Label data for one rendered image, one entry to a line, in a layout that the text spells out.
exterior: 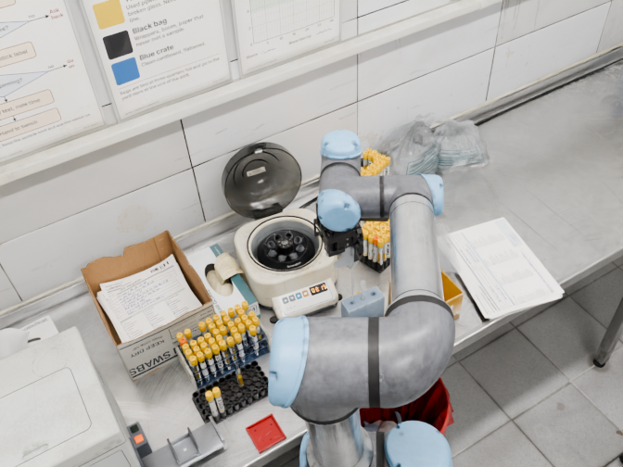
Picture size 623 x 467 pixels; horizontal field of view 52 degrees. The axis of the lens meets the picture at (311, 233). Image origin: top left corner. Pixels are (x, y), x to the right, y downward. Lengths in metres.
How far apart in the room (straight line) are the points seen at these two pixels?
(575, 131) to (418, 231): 1.38
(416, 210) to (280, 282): 0.63
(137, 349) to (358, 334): 0.84
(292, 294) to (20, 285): 0.69
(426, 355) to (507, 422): 1.76
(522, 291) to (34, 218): 1.22
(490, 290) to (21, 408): 1.12
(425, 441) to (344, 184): 0.47
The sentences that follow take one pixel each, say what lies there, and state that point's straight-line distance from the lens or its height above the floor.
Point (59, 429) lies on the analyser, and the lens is 1.28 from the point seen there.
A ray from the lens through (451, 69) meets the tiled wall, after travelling 2.10.
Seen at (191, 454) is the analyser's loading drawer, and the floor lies 0.91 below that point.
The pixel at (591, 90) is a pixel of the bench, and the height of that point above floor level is 0.87.
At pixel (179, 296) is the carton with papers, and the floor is 0.94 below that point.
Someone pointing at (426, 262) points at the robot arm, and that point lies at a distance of 0.95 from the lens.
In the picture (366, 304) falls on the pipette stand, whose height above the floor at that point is 0.98.
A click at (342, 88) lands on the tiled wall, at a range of 1.85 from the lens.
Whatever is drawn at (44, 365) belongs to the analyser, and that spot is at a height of 1.17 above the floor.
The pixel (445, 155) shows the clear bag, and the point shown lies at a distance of 2.04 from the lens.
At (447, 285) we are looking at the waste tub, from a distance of 1.66.
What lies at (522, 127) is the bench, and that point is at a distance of 2.30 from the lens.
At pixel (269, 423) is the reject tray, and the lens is 1.52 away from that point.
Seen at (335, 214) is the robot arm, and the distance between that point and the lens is 1.11.
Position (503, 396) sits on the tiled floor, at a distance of 2.62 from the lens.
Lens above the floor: 2.22
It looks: 46 degrees down
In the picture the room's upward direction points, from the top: 4 degrees counter-clockwise
